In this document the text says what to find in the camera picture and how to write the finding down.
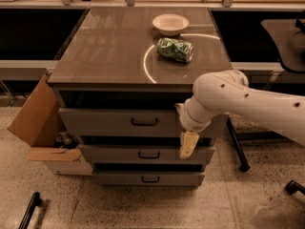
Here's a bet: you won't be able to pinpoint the white bowl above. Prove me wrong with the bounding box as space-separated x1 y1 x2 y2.
152 14 189 36

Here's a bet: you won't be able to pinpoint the crushed green can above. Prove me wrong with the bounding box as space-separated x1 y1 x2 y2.
157 37 193 63

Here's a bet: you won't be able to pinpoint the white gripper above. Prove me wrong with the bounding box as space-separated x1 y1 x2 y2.
175 97 221 159

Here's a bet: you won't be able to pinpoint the black stand leg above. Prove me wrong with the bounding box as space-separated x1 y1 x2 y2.
225 117 305 173

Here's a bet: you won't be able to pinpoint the grey top drawer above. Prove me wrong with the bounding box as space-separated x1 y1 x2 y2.
57 107 230 139

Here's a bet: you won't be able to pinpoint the grey middle drawer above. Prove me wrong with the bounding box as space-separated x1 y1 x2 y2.
79 144 214 164

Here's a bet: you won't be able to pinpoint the open cardboard box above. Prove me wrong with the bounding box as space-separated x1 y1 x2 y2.
8 75 92 176

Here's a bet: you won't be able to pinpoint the cans inside cardboard box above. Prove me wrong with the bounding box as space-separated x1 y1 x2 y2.
54 132 72 146

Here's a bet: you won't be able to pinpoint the grey drawer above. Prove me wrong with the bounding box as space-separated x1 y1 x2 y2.
79 144 214 164
57 107 230 139
92 171 205 187

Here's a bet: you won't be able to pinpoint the grey drawer cabinet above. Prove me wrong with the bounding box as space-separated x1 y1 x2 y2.
48 7 230 173

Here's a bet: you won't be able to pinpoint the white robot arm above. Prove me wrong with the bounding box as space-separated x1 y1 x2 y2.
175 70 305 159

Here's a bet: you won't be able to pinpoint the grey bottom drawer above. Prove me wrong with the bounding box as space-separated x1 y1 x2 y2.
92 171 205 187

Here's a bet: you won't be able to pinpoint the black bar lower left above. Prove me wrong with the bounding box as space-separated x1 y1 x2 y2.
18 192 42 229

